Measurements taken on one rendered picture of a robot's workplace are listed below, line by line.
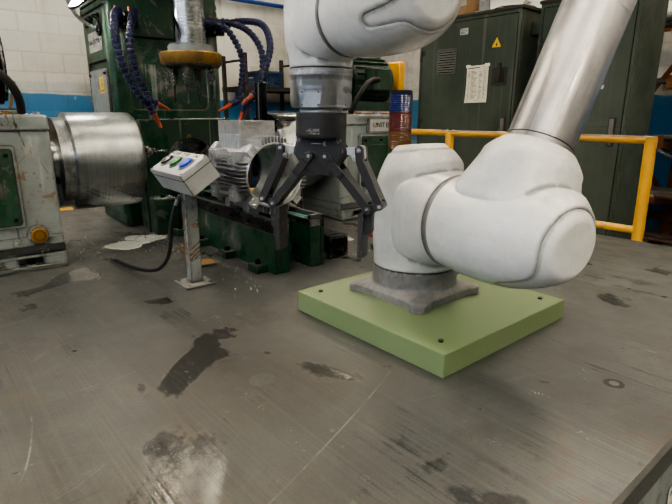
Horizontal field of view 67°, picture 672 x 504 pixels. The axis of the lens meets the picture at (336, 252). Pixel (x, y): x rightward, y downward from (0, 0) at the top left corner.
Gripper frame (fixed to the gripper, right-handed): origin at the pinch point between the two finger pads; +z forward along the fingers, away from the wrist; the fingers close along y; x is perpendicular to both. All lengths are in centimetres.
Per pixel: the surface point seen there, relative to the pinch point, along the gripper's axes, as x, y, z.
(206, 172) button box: 14.1, -29.6, -8.4
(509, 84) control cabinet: 375, 14, -41
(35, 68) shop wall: 372, -478, -61
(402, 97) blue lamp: 57, -1, -24
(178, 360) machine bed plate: -14.0, -17.8, 16.4
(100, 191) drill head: 30, -72, 0
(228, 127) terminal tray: 44, -42, -16
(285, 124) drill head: 79, -43, -16
